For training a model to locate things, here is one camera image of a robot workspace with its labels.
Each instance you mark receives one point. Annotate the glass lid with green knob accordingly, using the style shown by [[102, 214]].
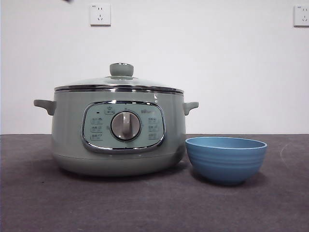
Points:
[[122, 70]]

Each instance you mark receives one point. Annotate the pale green electric steamer pot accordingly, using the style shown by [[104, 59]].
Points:
[[70, 120]]

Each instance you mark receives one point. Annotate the blue ribbed bowl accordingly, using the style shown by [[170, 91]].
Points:
[[225, 164]]

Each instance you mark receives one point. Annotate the white wall socket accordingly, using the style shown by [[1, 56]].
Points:
[[302, 16], [100, 15]]

